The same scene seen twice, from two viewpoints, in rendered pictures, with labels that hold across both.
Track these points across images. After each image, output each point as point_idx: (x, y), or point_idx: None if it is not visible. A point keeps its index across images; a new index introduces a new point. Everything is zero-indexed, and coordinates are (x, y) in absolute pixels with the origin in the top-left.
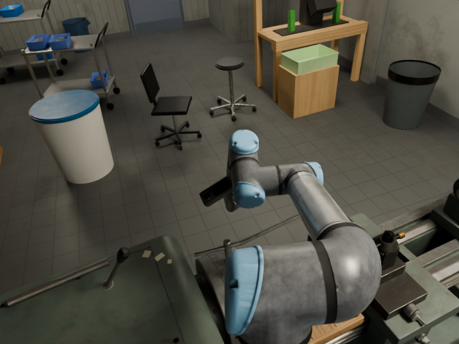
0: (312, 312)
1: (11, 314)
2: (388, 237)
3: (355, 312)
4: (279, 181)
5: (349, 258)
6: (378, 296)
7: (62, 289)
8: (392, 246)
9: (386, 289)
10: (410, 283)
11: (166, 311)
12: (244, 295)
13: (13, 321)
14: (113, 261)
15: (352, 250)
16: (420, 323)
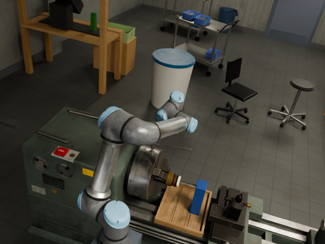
0: (116, 129)
1: (67, 115)
2: (236, 198)
3: (127, 138)
4: (174, 117)
5: (136, 122)
6: (216, 228)
7: (88, 118)
8: (236, 204)
9: (224, 229)
10: (239, 236)
11: None
12: (104, 113)
13: (66, 117)
14: None
15: (140, 122)
16: None
